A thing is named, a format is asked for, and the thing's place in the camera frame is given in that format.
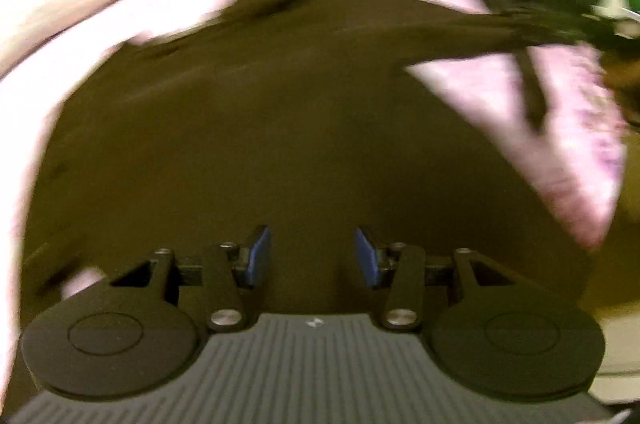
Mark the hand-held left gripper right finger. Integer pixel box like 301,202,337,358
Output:
352,227,509,331

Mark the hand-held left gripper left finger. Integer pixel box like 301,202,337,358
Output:
111,225,273,333

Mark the dark brown garment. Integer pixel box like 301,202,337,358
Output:
20,0,601,320

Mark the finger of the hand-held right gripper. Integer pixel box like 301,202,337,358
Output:
514,46,549,128

